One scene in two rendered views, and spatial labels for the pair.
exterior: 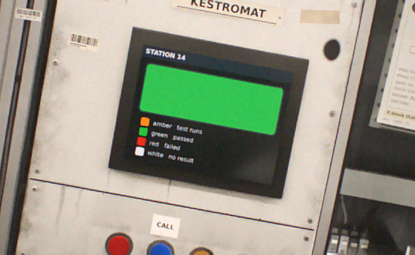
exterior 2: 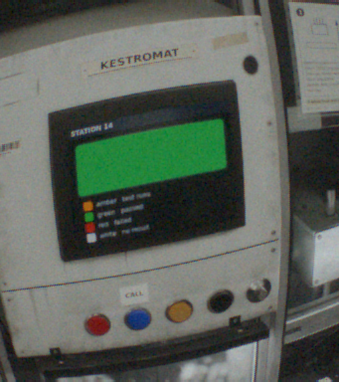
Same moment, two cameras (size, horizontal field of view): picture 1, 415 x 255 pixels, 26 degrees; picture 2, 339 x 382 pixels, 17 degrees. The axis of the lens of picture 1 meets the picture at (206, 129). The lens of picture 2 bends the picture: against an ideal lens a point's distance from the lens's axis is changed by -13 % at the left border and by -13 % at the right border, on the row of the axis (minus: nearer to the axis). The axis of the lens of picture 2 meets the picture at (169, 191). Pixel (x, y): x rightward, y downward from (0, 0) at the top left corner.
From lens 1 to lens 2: 0.61 m
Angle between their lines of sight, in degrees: 22
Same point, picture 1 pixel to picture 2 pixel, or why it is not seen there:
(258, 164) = (218, 203)
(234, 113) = (179, 161)
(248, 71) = (182, 113)
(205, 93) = (142, 152)
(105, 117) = (44, 213)
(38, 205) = (17, 311)
